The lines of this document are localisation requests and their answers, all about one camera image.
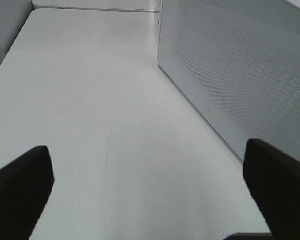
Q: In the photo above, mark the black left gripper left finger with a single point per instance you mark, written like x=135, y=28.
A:
x=25, y=187

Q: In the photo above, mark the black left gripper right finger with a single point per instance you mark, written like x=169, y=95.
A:
x=273, y=180

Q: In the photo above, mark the white microwave door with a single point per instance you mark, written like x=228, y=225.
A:
x=240, y=62

